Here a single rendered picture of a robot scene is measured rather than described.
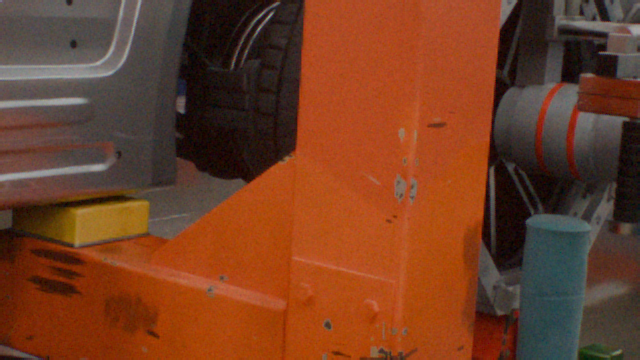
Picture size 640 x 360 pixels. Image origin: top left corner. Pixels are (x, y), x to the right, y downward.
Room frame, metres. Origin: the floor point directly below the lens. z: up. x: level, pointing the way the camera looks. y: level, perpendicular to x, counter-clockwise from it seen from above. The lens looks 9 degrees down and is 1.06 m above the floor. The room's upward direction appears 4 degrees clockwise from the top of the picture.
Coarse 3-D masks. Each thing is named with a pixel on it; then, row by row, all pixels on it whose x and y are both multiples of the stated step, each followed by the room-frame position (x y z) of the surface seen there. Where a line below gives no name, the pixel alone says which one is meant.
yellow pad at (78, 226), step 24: (24, 216) 1.70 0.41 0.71; (48, 216) 1.67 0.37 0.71; (72, 216) 1.64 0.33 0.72; (96, 216) 1.66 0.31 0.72; (120, 216) 1.70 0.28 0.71; (144, 216) 1.73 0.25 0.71; (48, 240) 1.66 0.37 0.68; (72, 240) 1.64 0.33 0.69; (96, 240) 1.66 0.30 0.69; (120, 240) 1.70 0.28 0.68
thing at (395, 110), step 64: (320, 0) 1.39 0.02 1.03; (384, 0) 1.34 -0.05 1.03; (448, 0) 1.35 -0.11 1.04; (320, 64) 1.39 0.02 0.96; (384, 64) 1.34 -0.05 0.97; (448, 64) 1.35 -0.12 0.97; (320, 128) 1.39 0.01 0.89; (384, 128) 1.33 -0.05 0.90; (448, 128) 1.36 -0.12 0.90; (320, 192) 1.38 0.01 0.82; (384, 192) 1.33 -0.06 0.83; (448, 192) 1.37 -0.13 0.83; (320, 256) 1.38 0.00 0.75; (384, 256) 1.33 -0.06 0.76; (448, 256) 1.38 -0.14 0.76; (320, 320) 1.37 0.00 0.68; (384, 320) 1.32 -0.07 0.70; (448, 320) 1.39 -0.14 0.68
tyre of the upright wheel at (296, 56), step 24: (288, 0) 1.85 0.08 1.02; (288, 24) 1.83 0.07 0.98; (288, 48) 1.81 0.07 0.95; (576, 48) 2.14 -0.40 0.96; (264, 72) 1.82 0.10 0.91; (288, 72) 1.79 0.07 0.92; (264, 96) 1.81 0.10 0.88; (288, 96) 1.78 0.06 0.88; (264, 120) 1.81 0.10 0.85; (288, 120) 1.78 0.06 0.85; (264, 144) 1.81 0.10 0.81; (288, 144) 1.78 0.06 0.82; (264, 168) 1.81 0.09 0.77
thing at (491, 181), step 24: (504, 24) 2.17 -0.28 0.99; (504, 48) 2.00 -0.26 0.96; (504, 72) 1.99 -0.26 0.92; (576, 72) 2.14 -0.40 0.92; (504, 168) 2.02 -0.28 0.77; (504, 192) 2.15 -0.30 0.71; (528, 192) 2.08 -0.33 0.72; (552, 192) 2.11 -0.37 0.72; (504, 216) 2.12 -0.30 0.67; (528, 216) 2.10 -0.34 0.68; (504, 240) 2.06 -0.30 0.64; (504, 264) 1.99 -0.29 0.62
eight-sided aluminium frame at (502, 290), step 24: (504, 0) 1.76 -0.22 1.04; (600, 0) 2.01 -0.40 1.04; (576, 192) 2.09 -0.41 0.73; (600, 192) 2.07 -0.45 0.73; (576, 216) 2.08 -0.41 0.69; (600, 216) 2.06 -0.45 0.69; (480, 240) 1.75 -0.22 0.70; (480, 264) 1.76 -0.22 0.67; (480, 288) 1.78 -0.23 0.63; (504, 288) 1.81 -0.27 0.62; (504, 312) 1.82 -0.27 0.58
